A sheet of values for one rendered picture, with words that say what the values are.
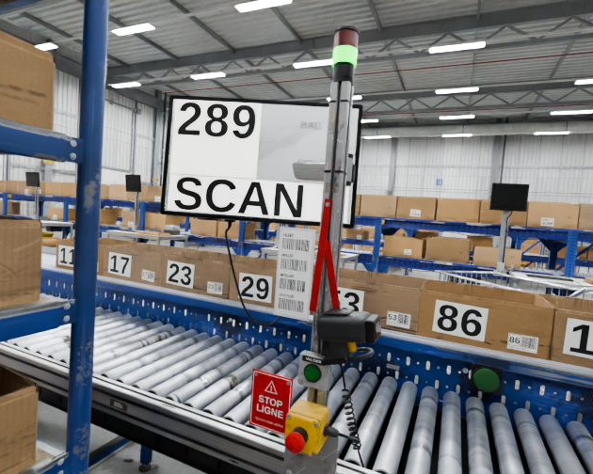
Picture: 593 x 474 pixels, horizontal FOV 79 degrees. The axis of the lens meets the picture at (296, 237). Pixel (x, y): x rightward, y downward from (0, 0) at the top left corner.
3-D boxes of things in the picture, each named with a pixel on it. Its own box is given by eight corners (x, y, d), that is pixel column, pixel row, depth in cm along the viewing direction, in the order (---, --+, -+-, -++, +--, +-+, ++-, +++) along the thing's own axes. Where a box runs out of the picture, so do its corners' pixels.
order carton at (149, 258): (103, 277, 190) (104, 244, 189) (147, 271, 216) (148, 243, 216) (159, 288, 174) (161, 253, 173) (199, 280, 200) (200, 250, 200)
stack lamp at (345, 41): (328, 61, 74) (330, 32, 74) (336, 71, 79) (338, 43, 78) (352, 59, 72) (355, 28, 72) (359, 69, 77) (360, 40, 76)
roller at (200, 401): (176, 420, 97) (177, 402, 97) (268, 357, 145) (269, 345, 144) (190, 425, 95) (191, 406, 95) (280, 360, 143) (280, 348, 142)
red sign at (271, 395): (248, 423, 83) (252, 369, 82) (250, 421, 83) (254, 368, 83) (313, 446, 76) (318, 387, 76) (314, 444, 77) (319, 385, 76)
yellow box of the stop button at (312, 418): (279, 450, 71) (281, 416, 71) (296, 429, 79) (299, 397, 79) (350, 477, 66) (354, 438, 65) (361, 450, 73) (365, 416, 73)
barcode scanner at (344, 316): (376, 373, 66) (374, 316, 66) (315, 367, 70) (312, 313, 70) (383, 361, 72) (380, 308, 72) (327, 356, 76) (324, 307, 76)
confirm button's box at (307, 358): (296, 385, 76) (297, 353, 75) (301, 379, 79) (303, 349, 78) (326, 393, 73) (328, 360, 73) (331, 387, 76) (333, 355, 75)
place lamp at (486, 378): (472, 389, 112) (474, 367, 112) (472, 387, 113) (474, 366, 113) (498, 395, 109) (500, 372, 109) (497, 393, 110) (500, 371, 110)
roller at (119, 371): (103, 394, 108) (92, 387, 110) (211, 344, 156) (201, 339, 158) (106, 379, 108) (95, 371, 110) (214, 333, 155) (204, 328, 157)
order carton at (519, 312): (415, 337, 126) (420, 289, 125) (423, 318, 153) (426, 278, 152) (550, 363, 110) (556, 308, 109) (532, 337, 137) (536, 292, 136)
